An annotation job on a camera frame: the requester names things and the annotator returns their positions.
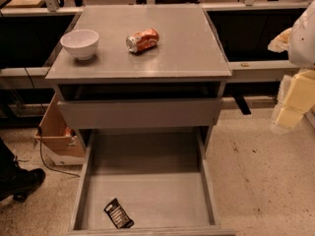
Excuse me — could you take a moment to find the black cable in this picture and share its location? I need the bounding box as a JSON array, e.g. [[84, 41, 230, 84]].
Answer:
[[36, 125, 82, 178]]

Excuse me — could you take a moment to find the white ceramic bowl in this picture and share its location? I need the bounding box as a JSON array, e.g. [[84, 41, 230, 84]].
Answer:
[[60, 29, 99, 60]]

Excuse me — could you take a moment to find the crushed orange soda can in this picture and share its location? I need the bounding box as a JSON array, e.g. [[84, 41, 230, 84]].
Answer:
[[126, 28, 159, 53]]

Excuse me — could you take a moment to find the grey drawer cabinet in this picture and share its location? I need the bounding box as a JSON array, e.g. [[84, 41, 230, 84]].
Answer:
[[46, 4, 231, 147]]

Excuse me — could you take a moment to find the black shoe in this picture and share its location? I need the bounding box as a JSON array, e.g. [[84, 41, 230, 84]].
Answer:
[[0, 155, 46, 203]]

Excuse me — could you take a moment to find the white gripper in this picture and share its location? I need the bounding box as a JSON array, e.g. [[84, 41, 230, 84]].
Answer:
[[268, 28, 315, 129]]

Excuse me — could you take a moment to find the black rxbar chocolate wrapper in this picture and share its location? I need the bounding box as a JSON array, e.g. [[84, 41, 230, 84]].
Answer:
[[103, 198, 134, 229]]

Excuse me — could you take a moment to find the cardboard box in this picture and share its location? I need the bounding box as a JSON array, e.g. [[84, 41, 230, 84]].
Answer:
[[34, 95, 85, 165]]

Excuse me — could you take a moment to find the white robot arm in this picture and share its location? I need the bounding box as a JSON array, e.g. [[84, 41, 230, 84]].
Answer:
[[268, 1, 315, 134]]

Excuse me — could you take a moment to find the open grey middle drawer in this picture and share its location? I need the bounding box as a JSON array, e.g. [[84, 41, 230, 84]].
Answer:
[[68, 130, 236, 236]]

